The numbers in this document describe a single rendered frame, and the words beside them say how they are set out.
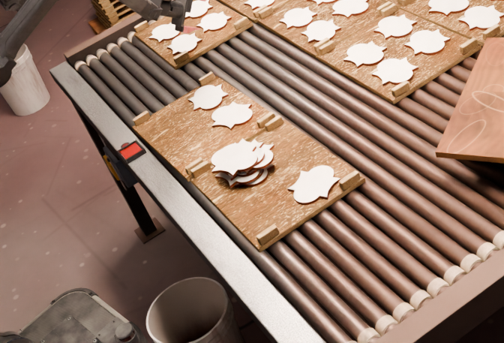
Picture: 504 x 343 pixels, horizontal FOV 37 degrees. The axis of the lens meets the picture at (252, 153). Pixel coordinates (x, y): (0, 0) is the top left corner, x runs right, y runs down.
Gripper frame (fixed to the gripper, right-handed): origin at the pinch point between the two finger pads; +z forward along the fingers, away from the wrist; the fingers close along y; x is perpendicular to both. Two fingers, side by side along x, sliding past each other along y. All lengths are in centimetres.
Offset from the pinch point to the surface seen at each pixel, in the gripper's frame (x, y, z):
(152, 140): -16, -42, -21
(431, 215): -113, -35, -1
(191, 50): 14.0, -13.9, 9.5
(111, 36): 61, -17, 2
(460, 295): -135, -45, -17
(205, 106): -20.6, -28.7, -6.0
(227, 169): -60, -39, -25
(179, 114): -13.9, -33.4, -10.8
